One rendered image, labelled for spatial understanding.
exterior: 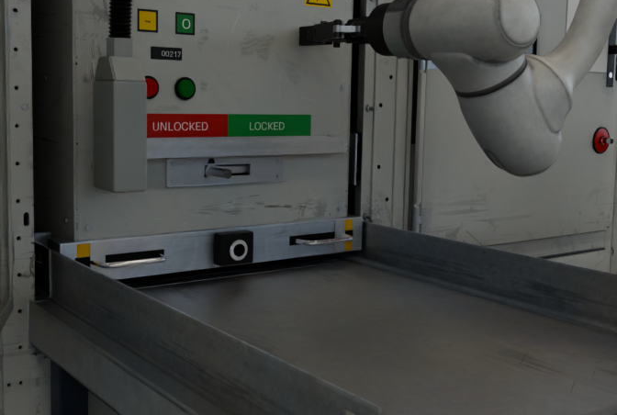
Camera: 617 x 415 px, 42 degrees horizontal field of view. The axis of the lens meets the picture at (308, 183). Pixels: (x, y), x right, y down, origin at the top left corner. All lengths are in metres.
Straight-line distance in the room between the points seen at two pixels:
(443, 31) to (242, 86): 0.38
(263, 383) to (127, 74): 0.51
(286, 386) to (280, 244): 0.67
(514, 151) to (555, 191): 0.70
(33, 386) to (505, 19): 0.79
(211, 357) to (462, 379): 0.26
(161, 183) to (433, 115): 0.55
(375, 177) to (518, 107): 0.44
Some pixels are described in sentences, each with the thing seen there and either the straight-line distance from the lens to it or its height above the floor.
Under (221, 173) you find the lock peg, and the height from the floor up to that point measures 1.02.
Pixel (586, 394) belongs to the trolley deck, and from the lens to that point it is 0.87.
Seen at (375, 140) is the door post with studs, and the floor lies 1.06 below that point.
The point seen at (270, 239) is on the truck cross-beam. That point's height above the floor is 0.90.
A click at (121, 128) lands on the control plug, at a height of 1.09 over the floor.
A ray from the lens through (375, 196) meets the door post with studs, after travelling 1.46.
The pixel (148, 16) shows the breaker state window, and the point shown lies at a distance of 1.21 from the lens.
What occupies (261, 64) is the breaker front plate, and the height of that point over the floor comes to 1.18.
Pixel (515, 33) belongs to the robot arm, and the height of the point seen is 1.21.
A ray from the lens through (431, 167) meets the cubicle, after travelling 1.52.
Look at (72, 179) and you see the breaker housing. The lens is 1.17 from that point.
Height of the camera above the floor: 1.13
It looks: 6 degrees down
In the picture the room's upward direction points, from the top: 1 degrees clockwise
